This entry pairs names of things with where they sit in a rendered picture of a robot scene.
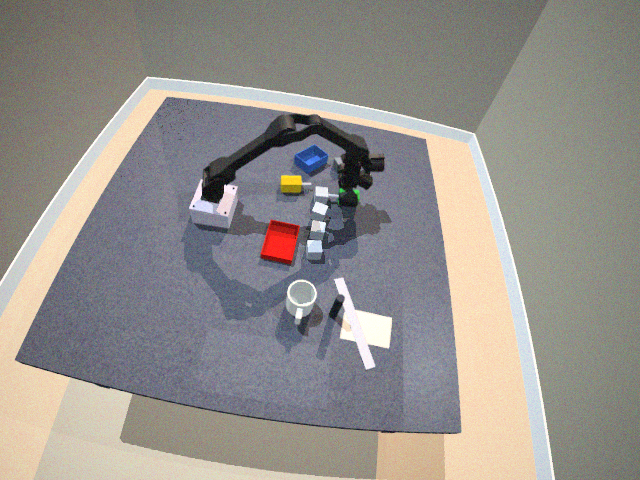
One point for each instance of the red tray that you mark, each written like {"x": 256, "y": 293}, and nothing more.
{"x": 280, "y": 242}

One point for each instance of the yellow block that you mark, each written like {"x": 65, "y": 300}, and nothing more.
{"x": 291, "y": 184}

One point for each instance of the blue tray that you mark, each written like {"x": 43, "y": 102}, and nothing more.
{"x": 310, "y": 158}

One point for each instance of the white flat bar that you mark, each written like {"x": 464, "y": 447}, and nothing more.
{"x": 355, "y": 325}

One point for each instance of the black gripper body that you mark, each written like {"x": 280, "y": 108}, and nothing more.
{"x": 349, "y": 197}

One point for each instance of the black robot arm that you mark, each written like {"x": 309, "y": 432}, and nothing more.
{"x": 282, "y": 132}

